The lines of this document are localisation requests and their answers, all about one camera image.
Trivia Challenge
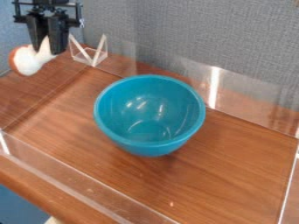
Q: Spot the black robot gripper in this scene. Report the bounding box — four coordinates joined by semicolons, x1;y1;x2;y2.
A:
12;0;84;55

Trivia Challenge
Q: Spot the brown white plush mushroom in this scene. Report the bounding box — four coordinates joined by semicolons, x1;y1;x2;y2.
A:
8;37;56;76

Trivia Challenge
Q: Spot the clear acrylic barrier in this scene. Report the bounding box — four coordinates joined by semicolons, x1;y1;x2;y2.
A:
98;41;299;138
0;130;179;224

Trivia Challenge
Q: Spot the clear acrylic front barrier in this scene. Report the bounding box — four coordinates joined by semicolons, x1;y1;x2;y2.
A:
0;130;179;224

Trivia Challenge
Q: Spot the clear acrylic back barrier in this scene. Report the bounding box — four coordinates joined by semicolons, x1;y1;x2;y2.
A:
98;41;299;138

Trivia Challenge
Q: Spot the blue plastic bowl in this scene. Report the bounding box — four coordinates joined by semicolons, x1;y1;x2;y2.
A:
94;74;206;157

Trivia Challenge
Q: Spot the clear acrylic corner bracket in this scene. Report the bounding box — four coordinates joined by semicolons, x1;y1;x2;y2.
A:
70;34;108;67

